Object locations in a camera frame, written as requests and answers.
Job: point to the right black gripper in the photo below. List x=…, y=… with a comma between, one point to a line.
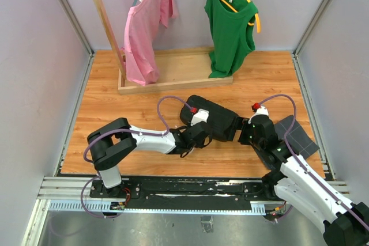
x=245, y=126

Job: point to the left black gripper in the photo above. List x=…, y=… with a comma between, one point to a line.
x=200, y=145

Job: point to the black plastic tool case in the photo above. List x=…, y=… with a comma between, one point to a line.
x=221, y=120

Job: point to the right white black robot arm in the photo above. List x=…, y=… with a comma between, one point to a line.
x=340, y=220

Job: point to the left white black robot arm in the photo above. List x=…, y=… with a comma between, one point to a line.
x=109, y=145

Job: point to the grey folded cloth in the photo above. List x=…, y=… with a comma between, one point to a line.
x=291, y=131

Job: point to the wooden clothes rack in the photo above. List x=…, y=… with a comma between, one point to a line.
x=183, y=68

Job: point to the green tank top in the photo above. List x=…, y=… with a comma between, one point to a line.
x=231, y=29

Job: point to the pink t-shirt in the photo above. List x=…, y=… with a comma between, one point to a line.
x=141, y=27

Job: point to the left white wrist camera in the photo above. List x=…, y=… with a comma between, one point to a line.
x=200, y=115

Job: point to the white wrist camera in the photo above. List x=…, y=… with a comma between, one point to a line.
x=200, y=115
x=258, y=109

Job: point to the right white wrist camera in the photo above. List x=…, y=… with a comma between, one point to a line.
x=258, y=109

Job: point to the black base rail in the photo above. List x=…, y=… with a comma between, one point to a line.
x=187, y=193

